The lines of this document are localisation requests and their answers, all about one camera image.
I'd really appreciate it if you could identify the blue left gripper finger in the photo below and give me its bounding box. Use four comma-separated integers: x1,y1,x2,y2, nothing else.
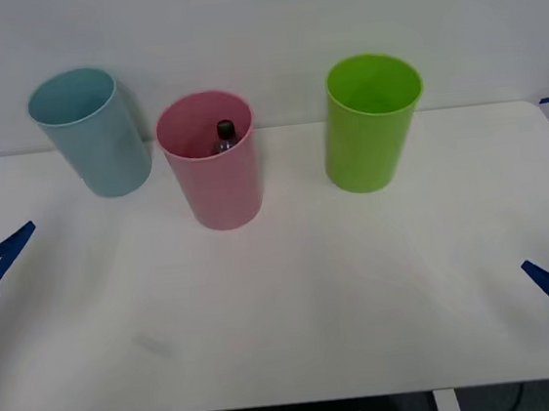
0,220,44,302

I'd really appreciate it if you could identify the dark plastic bottle black cap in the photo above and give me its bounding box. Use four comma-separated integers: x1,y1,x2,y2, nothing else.
206,117,239,158

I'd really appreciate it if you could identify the pale blue plastic bin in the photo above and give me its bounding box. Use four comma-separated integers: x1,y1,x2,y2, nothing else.
23,61,157,207

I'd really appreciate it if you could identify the white table leg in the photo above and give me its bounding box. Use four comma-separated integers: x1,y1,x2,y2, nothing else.
432,387,462,411

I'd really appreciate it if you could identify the green plastic bin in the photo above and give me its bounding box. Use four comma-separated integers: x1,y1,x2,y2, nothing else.
314,47,435,199

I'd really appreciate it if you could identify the pink plastic bin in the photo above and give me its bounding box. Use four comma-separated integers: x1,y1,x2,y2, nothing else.
152,84,268,237

